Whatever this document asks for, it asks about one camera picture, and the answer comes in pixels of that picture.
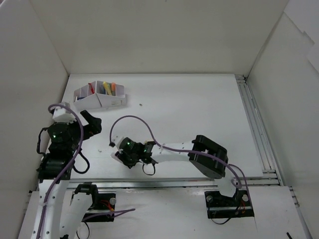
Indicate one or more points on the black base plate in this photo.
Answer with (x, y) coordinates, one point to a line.
(105, 203)
(223, 207)

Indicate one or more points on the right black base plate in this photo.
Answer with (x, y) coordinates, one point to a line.
(223, 207)

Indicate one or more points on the red ballpoint pen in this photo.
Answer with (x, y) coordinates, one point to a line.
(91, 88)

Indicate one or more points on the aluminium table rail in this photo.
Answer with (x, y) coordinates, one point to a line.
(176, 183)

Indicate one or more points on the orange translucent highlighter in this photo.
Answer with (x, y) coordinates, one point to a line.
(113, 89)

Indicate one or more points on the white desk organizer container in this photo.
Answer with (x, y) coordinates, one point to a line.
(99, 99)

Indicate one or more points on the pink highlighter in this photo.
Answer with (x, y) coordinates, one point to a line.
(113, 155)

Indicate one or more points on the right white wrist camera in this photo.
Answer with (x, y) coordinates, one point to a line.
(116, 141)

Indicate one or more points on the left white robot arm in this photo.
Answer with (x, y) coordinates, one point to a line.
(67, 134)

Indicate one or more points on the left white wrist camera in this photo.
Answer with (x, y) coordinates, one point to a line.
(63, 115)

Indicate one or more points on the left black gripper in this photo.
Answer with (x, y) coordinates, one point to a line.
(89, 125)

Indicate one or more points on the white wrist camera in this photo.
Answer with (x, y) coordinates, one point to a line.
(116, 141)
(63, 115)

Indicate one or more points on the yellow highlighter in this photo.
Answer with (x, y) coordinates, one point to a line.
(107, 88)

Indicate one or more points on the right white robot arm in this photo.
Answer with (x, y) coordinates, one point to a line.
(207, 156)

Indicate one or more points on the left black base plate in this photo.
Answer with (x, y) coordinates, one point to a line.
(105, 203)

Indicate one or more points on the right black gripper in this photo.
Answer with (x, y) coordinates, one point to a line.
(120, 154)

